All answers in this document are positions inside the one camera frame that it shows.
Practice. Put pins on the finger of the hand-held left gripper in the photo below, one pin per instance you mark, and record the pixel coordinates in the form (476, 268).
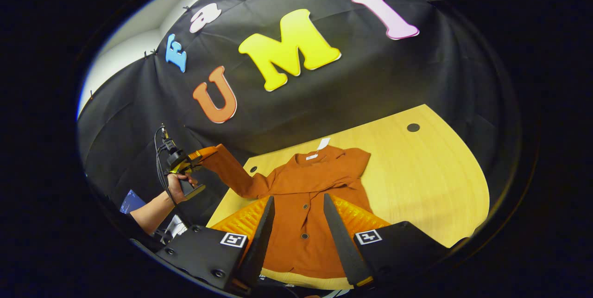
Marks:
(201, 153)

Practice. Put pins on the rust orange button shirt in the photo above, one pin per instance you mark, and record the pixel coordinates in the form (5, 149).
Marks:
(301, 187)

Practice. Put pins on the white object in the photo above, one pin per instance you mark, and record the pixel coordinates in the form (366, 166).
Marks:
(175, 226)

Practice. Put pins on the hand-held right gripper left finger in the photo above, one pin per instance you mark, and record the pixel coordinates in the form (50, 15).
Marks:
(261, 242)

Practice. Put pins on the black backdrop cloth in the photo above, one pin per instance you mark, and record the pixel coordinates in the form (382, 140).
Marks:
(370, 71)

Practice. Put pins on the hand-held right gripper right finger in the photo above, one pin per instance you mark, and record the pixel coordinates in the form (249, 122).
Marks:
(343, 237)

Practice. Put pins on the blue object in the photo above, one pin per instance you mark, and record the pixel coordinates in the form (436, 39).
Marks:
(131, 201)

